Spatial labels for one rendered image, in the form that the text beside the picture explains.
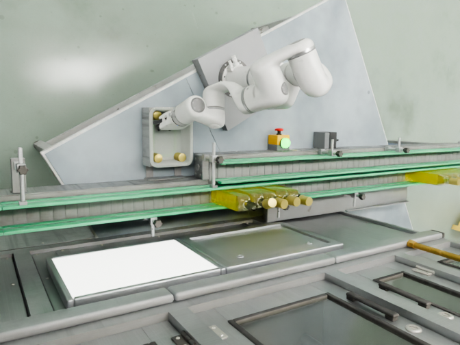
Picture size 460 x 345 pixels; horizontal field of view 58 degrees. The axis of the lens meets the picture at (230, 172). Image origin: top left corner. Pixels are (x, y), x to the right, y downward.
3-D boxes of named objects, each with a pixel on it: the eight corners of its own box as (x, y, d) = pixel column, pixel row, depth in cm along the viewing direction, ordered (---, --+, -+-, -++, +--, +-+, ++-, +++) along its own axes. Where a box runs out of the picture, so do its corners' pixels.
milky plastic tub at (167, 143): (142, 165, 161) (150, 168, 154) (142, 107, 158) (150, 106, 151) (183, 163, 170) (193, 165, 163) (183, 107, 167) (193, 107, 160)
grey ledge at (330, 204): (254, 218, 189) (270, 223, 179) (254, 198, 188) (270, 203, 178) (391, 198, 238) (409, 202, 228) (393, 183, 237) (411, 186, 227)
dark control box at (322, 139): (312, 148, 206) (324, 148, 199) (313, 131, 205) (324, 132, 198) (324, 147, 210) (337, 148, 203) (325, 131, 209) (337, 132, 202)
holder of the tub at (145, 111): (142, 179, 163) (150, 181, 156) (142, 107, 159) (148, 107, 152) (183, 176, 171) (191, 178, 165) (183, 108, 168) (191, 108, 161)
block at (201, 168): (192, 177, 167) (200, 180, 161) (192, 154, 165) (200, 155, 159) (200, 177, 168) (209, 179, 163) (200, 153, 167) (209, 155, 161)
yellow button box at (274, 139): (267, 149, 192) (276, 150, 186) (267, 133, 191) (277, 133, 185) (279, 148, 196) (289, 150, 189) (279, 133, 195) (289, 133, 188)
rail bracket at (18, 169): (9, 195, 136) (15, 209, 117) (6, 144, 134) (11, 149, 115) (25, 194, 138) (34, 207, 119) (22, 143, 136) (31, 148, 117)
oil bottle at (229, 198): (210, 202, 165) (239, 213, 147) (210, 187, 164) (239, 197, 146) (222, 200, 168) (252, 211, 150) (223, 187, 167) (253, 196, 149)
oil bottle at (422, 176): (404, 180, 227) (455, 188, 203) (405, 170, 226) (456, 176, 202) (411, 179, 230) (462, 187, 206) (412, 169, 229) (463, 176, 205)
